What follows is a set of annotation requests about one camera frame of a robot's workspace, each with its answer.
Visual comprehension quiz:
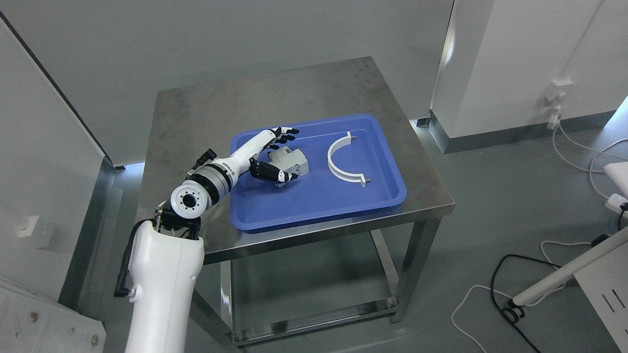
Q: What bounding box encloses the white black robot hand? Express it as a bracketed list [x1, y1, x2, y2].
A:
[222, 126, 300, 187]

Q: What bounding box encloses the white curved pipe clamp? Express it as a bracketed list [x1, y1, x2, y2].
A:
[327, 131, 371, 189]

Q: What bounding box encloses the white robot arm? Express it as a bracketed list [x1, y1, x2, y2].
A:
[114, 149, 259, 353]

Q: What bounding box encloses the white cable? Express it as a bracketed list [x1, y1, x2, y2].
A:
[451, 115, 628, 353]

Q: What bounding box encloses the white wall socket box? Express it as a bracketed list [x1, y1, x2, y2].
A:
[544, 78, 575, 130]

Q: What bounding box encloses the black cable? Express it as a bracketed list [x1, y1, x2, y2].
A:
[491, 203, 628, 353]

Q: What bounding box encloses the white stand leg with caster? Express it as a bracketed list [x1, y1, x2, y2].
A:
[501, 228, 628, 324]

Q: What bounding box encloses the grey circuit breaker red switch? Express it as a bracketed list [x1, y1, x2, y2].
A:
[267, 147, 309, 179]

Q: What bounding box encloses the blue plastic tray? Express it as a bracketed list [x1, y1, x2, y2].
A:
[229, 114, 407, 232]

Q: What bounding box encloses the stainless steel table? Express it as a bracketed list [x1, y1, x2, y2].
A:
[137, 56, 455, 353]

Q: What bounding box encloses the white wall outlet left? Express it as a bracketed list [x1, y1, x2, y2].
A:
[19, 215, 54, 239]

